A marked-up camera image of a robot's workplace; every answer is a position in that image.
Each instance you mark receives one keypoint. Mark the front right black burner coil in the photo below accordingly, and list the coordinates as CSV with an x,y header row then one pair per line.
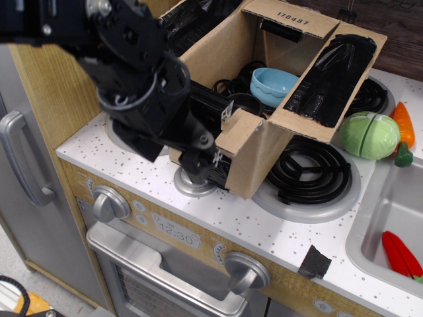
x,y
309,172

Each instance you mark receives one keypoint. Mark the orange object in bottom corner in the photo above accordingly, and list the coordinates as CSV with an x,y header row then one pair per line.
x,y
37,304

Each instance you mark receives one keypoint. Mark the oven clock display panel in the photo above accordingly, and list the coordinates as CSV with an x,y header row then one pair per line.
x,y
177,231

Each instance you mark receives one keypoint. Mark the orange toy carrot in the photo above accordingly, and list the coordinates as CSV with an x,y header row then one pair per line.
x,y
404,156

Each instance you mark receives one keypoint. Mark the silver centre stove knob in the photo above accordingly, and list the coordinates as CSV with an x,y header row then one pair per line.
x,y
185,186

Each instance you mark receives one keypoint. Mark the silver sink basin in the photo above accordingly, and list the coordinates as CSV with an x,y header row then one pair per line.
x,y
392,202

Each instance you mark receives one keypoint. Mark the black tape piece on counter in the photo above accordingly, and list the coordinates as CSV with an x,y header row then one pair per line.
x,y
314,264

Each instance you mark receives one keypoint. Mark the silver stove knob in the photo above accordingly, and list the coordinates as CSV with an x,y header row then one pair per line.
x,y
185,186
245,273
109,204

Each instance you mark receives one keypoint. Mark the right silver stove knob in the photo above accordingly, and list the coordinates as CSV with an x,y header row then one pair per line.
x,y
245,273

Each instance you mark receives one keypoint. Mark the left silver stove knob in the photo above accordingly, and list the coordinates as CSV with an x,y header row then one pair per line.
x,y
109,204

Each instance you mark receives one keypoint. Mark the back right black burner coil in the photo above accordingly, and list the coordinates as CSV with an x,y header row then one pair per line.
x,y
373,96

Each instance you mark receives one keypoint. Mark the small cardboard box with flaps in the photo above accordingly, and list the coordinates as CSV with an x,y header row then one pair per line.
x,y
285,37

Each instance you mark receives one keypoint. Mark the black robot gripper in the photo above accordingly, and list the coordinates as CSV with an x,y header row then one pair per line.
x,y
145,129

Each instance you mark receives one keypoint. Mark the silver fridge door handle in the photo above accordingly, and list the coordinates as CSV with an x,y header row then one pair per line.
x,y
11,127

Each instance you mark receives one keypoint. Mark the light blue plastic bowl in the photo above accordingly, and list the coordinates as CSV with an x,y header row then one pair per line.
x,y
271,86

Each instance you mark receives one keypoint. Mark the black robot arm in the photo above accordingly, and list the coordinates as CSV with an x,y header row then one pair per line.
x,y
143,87

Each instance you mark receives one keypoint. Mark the black burner coil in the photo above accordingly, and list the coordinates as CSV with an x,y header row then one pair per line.
x,y
309,172
373,96

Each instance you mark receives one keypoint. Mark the silver oven door handle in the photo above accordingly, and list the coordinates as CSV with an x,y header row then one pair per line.
x,y
146,277

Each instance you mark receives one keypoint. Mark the red toy pepper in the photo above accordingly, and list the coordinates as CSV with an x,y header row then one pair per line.
x,y
400,258

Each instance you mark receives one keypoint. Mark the green toy cabbage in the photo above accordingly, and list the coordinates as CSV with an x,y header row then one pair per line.
x,y
369,135

